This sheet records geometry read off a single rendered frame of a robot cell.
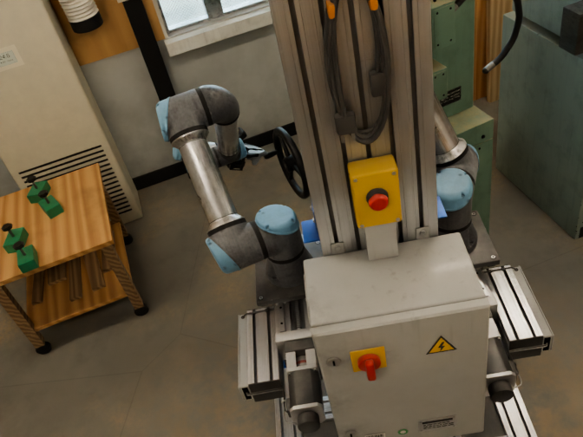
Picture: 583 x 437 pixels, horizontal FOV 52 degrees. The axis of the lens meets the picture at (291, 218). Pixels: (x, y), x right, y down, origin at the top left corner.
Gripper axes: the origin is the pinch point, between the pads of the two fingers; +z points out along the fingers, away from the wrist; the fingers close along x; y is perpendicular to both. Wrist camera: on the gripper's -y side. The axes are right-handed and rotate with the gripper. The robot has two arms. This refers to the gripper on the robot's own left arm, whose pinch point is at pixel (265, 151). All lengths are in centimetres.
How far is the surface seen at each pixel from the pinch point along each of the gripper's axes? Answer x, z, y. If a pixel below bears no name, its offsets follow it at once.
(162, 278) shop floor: -44, -13, 102
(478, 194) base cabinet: 31, 84, -4
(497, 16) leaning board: -84, 161, -52
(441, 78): 28, 43, -49
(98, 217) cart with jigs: -41, -50, 62
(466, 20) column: 18, 52, -67
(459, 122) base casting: 24, 63, -32
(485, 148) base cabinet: 30, 76, -25
